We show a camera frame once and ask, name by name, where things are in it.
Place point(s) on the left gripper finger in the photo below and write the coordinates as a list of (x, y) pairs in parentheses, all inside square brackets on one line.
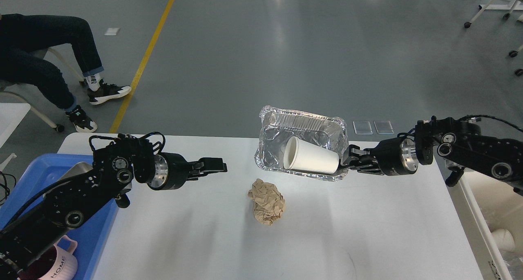
[(206, 166), (194, 176)]

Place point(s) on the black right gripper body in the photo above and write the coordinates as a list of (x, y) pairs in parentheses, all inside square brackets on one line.
[(396, 156)]

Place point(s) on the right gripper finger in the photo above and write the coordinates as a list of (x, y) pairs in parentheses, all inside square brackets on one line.
[(356, 156), (366, 169)]

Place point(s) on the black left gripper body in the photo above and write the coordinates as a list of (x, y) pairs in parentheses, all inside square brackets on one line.
[(171, 170)]

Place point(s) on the white paper cup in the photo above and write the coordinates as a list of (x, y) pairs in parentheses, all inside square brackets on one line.
[(303, 156)]

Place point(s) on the brown paper ball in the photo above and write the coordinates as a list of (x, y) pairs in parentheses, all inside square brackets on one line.
[(268, 203)]

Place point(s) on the aluminium foil tray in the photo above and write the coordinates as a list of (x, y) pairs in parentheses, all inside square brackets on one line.
[(278, 126)]

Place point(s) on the square stainless steel tray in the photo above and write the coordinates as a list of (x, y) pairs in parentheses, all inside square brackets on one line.
[(79, 168)]

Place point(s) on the pink ribbed mug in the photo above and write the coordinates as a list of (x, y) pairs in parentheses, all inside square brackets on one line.
[(57, 263)]

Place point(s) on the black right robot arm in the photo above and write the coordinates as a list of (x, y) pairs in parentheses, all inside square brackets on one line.
[(458, 141)]

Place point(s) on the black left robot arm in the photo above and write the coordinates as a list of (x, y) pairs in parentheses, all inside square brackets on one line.
[(69, 203)]

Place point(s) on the left clear floor plate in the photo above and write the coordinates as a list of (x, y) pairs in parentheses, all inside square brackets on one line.
[(362, 127)]

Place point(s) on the clear floor plate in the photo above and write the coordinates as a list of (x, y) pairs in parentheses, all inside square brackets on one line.
[(383, 127), (362, 127)]

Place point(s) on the right clear floor plate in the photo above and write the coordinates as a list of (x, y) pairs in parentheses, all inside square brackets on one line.
[(383, 127)]

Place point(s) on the white bin at right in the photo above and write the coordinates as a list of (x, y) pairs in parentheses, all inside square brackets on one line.
[(483, 205)]

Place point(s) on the blue plastic tray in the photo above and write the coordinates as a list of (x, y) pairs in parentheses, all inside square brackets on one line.
[(91, 236)]

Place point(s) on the white cup inside bin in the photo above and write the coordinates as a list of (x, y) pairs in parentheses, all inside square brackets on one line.
[(503, 240)]

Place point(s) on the white side table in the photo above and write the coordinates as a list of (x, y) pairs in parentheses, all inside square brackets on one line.
[(11, 115)]

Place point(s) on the white rolling cart frame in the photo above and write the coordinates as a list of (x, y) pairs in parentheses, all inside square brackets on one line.
[(508, 8)]

